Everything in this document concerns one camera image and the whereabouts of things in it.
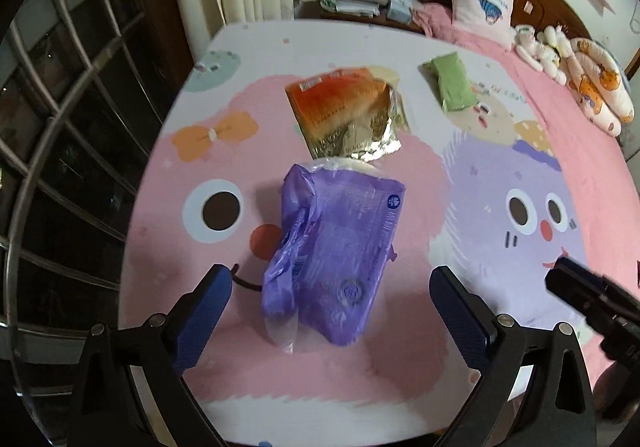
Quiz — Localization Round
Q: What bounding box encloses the purple plastic packet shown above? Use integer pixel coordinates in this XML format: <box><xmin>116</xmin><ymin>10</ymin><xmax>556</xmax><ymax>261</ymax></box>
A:
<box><xmin>261</xmin><ymin>160</ymin><xmax>407</xmax><ymax>355</ymax></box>

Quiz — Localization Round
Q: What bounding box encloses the light blue box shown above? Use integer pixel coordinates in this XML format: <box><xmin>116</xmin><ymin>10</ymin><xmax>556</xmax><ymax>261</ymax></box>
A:
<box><xmin>387</xmin><ymin>0</ymin><xmax>425</xmax><ymax>26</ymax></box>

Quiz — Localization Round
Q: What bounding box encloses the orange foil packet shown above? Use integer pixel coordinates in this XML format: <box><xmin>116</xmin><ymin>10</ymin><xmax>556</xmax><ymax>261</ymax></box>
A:
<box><xmin>285</xmin><ymin>67</ymin><xmax>404</xmax><ymax>163</ymax></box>

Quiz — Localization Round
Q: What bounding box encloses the metal window grille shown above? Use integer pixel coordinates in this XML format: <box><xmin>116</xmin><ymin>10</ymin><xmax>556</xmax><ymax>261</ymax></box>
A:
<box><xmin>0</xmin><ymin>0</ymin><xmax>167</xmax><ymax>447</ymax></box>

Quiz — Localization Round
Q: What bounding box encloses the white cartoon pillow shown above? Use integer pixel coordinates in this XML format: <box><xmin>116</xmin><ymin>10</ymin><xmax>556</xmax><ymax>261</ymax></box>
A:
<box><xmin>452</xmin><ymin>0</ymin><xmax>516</xmax><ymax>50</ymax></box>

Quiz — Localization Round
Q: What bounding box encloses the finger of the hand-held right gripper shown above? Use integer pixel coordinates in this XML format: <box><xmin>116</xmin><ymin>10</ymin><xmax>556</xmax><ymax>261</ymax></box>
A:
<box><xmin>544</xmin><ymin>256</ymin><xmax>619</xmax><ymax>324</ymax></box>

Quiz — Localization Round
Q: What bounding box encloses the white and yellow plush toy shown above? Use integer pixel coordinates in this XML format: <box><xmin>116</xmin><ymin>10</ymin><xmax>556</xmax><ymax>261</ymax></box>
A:
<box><xmin>537</xmin><ymin>24</ymin><xmax>574</xmax><ymax>86</ymax></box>

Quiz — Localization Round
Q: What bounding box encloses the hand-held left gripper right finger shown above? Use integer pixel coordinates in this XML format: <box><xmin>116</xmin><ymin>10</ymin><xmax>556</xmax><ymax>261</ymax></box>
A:
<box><xmin>430</xmin><ymin>265</ymin><xmax>598</xmax><ymax>447</ymax></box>

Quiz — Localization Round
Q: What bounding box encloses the light green packet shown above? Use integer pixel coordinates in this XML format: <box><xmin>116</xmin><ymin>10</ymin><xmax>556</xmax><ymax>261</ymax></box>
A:
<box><xmin>419</xmin><ymin>52</ymin><xmax>476</xmax><ymax>114</ymax></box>

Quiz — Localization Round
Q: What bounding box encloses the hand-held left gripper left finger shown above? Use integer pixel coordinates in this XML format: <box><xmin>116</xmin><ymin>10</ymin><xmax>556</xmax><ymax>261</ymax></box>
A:
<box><xmin>70</xmin><ymin>263</ymin><xmax>234</xmax><ymax>447</ymax></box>

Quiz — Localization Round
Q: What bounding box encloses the pink bed blanket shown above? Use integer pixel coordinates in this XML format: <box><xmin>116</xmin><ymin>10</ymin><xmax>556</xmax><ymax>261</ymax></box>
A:
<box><xmin>414</xmin><ymin>2</ymin><xmax>640</xmax><ymax>378</ymax></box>

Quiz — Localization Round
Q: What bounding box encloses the rolled quilt with orange print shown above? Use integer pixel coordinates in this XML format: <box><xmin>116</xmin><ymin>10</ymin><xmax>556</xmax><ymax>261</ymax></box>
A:
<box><xmin>567</xmin><ymin>37</ymin><xmax>636</xmax><ymax>137</ymax></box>

